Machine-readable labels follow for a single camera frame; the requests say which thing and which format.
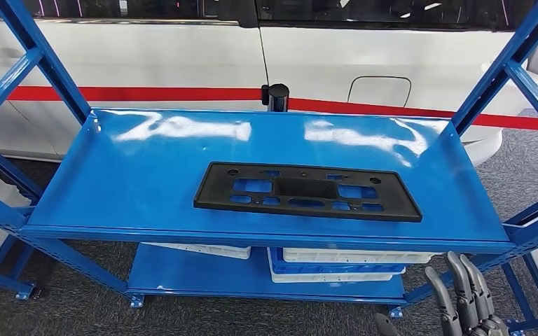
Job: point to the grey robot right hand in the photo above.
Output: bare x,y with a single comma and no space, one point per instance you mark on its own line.
475,306

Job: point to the black plastic mounting plate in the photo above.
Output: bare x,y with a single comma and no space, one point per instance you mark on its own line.
213,188

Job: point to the blue plastic bin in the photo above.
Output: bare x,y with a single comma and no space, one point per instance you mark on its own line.
320,269

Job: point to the red barrier belt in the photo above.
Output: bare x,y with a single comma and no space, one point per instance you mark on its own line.
134,93
389,110

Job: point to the white car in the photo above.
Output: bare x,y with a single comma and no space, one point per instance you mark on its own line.
157,55

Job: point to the black stanchion post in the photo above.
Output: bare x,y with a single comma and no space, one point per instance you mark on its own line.
277,96

